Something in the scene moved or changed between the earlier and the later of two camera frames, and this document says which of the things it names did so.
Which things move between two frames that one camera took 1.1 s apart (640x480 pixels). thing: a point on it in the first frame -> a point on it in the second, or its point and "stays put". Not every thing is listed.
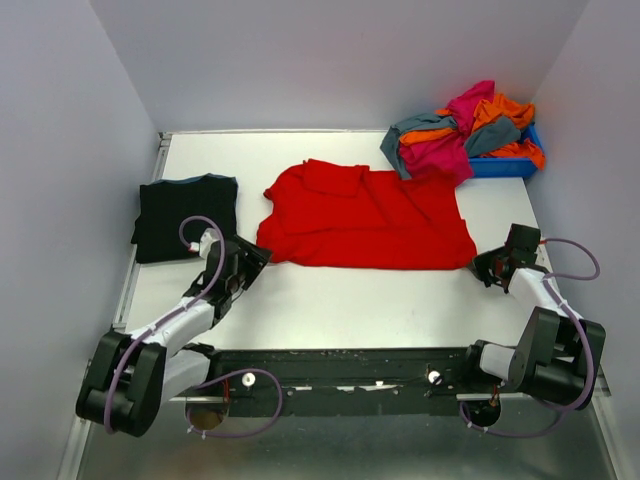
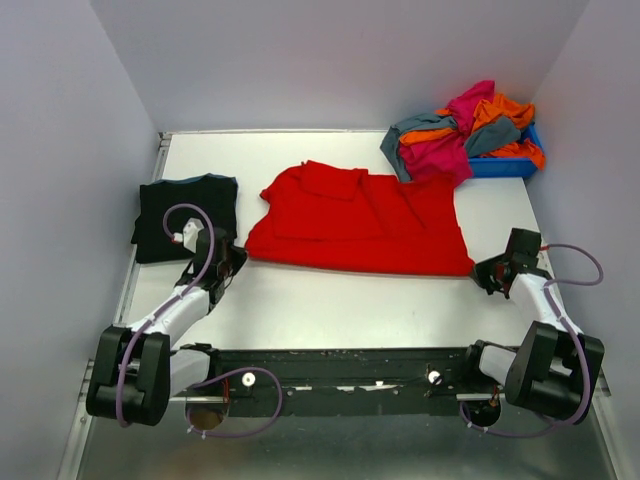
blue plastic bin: [507, 166] stays put
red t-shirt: [332, 214] stays put
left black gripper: [255, 259] -> [239, 255]
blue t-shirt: [193, 179] stays put
